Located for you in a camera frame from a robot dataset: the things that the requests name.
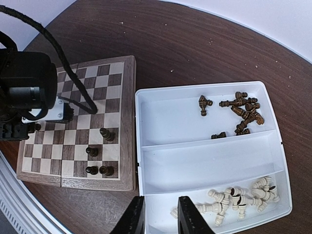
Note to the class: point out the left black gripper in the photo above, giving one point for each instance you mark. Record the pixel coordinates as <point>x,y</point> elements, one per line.
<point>28,88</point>

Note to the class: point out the white divided plastic tray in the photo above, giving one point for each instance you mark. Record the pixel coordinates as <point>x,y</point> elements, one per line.
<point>187,146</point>

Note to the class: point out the dark chess pawn piece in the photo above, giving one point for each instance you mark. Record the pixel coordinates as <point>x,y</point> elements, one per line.
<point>93,170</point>

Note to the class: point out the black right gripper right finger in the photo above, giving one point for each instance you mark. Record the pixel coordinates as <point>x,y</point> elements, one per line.
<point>190,221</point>

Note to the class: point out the dark chess king piece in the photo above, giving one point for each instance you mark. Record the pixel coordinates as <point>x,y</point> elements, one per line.
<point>107,134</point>

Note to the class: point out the dark chess pieces pile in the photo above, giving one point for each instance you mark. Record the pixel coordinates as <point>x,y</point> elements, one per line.
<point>243,106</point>

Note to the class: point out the wooden chessboard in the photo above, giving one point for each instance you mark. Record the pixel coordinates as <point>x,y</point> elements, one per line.
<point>56,154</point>

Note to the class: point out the aluminium frame rail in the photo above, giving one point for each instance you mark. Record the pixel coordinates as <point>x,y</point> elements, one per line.
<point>23,211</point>

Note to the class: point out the white chess pieces pile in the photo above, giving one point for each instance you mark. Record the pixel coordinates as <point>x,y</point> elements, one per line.
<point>262,193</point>

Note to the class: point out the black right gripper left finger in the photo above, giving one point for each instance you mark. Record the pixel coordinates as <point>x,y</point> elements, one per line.
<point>132,221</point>

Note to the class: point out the dark chess rook piece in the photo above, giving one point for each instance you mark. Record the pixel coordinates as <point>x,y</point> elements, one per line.
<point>106,170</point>

